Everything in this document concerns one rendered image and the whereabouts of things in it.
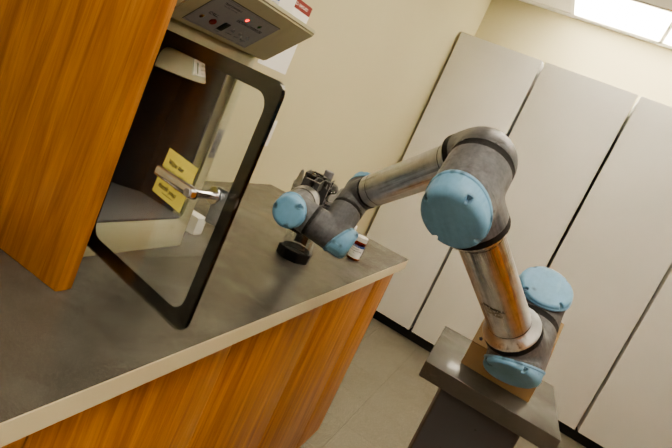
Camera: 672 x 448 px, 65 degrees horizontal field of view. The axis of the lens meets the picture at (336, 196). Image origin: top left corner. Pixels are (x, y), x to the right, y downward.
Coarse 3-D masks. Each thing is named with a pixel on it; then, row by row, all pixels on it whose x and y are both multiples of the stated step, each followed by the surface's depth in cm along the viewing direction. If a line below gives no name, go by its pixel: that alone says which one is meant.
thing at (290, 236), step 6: (330, 192) 143; (288, 234) 147; (294, 234) 146; (300, 234) 145; (282, 240) 149; (288, 240) 147; (294, 240) 146; (300, 240) 146; (306, 240) 146; (288, 246) 146; (294, 246) 146; (300, 246) 146; (306, 246) 146; (312, 246) 148; (300, 252) 146; (306, 252) 147
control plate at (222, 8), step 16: (224, 0) 87; (192, 16) 89; (208, 16) 90; (224, 16) 92; (240, 16) 94; (256, 16) 95; (224, 32) 97; (240, 32) 99; (256, 32) 101; (272, 32) 103
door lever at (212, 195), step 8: (160, 168) 76; (160, 176) 76; (168, 176) 75; (176, 176) 75; (176, 184) 74; (184, 184) 73; (184, 192) 72; (192, 192) 72; (200, 192) 74; (208, 192) 75; (216, 192) 76; (208, 200) 77; (216, 200) 76
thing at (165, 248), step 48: (192, 48) 82; (144, 96) 87; (192, 96) 81; (240, 96) 76; (144, 144) 86; (192, 144) 80; (240, 144) 75; (144, 192) 85; (240, 192) 74; (96, 240) 91; (144, 240) 84; (192, 240) 78; (144, 288) 83; (192, 288) 77
